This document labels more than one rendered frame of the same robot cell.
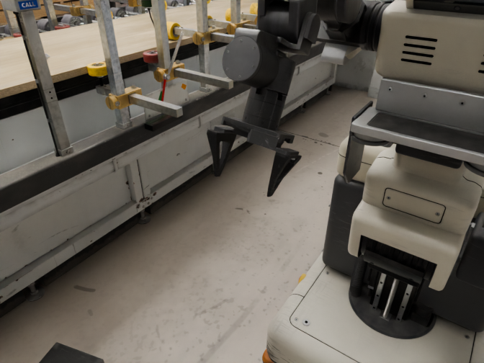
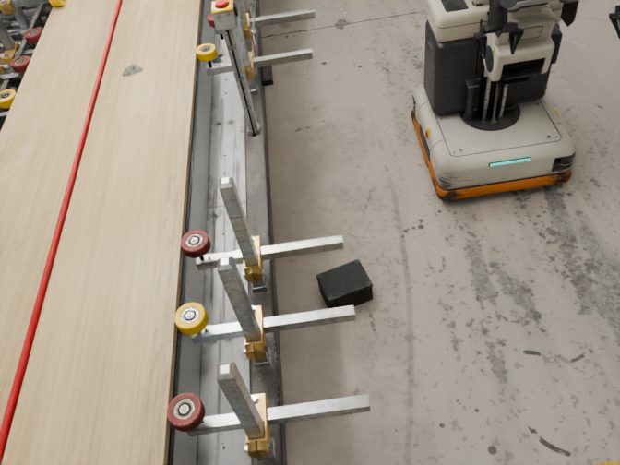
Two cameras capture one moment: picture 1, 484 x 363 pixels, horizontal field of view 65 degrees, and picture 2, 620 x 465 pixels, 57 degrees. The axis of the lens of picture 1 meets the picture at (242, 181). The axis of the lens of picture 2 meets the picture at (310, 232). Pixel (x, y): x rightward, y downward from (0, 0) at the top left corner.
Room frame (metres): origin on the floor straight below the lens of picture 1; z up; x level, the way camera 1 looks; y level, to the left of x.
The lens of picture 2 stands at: (-0.45, 1.42, 2.10)
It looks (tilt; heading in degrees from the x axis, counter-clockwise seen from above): 49 degrees down; 328
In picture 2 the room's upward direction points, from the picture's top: 11 degrees counter-clockwise
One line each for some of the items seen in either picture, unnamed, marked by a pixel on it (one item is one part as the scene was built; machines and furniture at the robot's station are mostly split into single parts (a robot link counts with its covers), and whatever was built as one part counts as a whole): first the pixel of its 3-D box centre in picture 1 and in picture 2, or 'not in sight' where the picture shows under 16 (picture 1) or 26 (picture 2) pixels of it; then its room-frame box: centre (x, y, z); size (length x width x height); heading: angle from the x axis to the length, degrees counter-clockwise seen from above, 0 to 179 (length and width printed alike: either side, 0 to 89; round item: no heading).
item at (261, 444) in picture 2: not in sight; (257, 425); (0.14, 1.30, 0.81); 0.14 x 0.06 x 0.05; 145
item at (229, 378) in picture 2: not in sight; (250, 419); (0.12, 1.31, 0.89); 0.04 x 0.04 x 0.48; 55
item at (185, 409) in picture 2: not in sight; (190, 418); (0.24, 1.41, 0.85); 0.08 x 0.08 x 0.11
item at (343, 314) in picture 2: not in sight; (273, 324); (0.33, 1.11, 0.81); 0.43 x 0.03 x 0.04; 55
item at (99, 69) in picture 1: (100, 78); (208, 60); (1.47, 0.56, 0.85); 0.08 x 0.08 x 0.11
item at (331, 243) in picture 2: not in sight; (269, 253); (0.53, 0.97, 0.80); 0.43 x 0.03 x 0.04; 55
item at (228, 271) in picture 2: not in sight; (247, 319); (0.32, 1.17, 0.91); 0.04 x 0.04 x 0.48; 55
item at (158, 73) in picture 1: (168, 72); (244, 26); (1.58, 0.31, 0.85); 0.14 x 0.06 x 0.05; 145
